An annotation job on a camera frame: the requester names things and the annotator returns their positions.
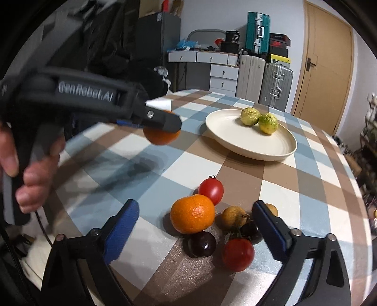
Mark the small brown fruit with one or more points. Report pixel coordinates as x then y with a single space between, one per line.
232 217
272 209

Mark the wooden door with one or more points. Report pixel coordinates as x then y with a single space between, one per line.
324 73

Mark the silver suitcase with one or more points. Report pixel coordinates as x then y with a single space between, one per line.
275 85

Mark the red apple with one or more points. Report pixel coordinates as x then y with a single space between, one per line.
238 255

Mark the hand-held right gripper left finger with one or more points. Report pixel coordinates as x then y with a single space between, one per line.
123 232

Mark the cream round plate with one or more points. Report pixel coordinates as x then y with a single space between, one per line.
235 138

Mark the teal suitcase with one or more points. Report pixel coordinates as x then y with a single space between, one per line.
256 32

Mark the blue plastic bag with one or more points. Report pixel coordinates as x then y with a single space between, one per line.
187 44

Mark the orange mandarin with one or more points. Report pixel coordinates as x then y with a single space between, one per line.
160 137
191 214

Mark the beige suitcase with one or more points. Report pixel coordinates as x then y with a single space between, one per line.
250 76

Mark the black red shoe box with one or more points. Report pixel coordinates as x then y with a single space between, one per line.
279 39

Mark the white desk with drawers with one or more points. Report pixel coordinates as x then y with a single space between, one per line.
206 57

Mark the black bag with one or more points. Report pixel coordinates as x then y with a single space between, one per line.
232 36

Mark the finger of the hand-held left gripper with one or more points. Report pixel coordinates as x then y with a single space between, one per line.
159 120

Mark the dark grey refrigerator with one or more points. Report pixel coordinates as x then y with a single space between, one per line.
159 38

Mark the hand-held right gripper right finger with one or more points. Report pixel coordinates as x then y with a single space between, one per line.
271 232

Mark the red tomato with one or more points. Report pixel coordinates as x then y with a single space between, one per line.
210 191

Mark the dark purple plum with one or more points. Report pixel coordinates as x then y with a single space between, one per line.
202 244
250 231

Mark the black yellow box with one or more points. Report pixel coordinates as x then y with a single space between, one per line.
279 59

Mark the green yellow round fruit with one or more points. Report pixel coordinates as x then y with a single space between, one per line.
268 124
249 117

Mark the person's left hand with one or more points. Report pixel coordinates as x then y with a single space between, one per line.
35 188

